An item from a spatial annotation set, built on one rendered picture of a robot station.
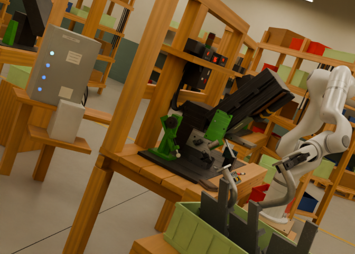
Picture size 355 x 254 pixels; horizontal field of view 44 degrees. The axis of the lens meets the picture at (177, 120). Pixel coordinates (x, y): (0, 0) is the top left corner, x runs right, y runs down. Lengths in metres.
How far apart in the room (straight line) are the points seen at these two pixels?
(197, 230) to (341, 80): 0.87
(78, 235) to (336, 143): 1.57
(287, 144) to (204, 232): 0.72
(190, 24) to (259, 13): 9.48
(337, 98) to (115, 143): 1.20
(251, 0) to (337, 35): 2.40
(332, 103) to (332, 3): 10.23
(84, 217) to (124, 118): 0.63
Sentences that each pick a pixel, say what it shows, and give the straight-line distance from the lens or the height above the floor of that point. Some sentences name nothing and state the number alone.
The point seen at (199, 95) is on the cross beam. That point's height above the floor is 1.26.
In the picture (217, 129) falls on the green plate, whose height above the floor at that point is 1.15.
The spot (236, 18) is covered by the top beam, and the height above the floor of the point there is 1.91.
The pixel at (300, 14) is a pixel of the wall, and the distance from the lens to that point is 12.07.
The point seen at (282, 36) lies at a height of 2.27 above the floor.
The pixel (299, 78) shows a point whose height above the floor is 1.76.
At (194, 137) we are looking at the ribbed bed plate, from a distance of 2.93.
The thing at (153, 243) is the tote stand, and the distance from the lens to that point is 1.84.
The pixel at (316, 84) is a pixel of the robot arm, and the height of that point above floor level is 1.63.
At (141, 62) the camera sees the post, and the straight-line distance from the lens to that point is 2.42.
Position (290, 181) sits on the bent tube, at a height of 1.25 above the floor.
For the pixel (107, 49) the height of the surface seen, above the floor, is 0.99.
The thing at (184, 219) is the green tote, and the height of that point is 0.92.
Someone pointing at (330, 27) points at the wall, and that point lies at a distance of 11.98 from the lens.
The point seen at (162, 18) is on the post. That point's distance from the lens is 2.40.
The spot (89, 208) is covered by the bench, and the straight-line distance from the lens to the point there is 2.61.
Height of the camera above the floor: 1.55
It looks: 9 degrees down
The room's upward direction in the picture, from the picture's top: 22 degrees clockwise
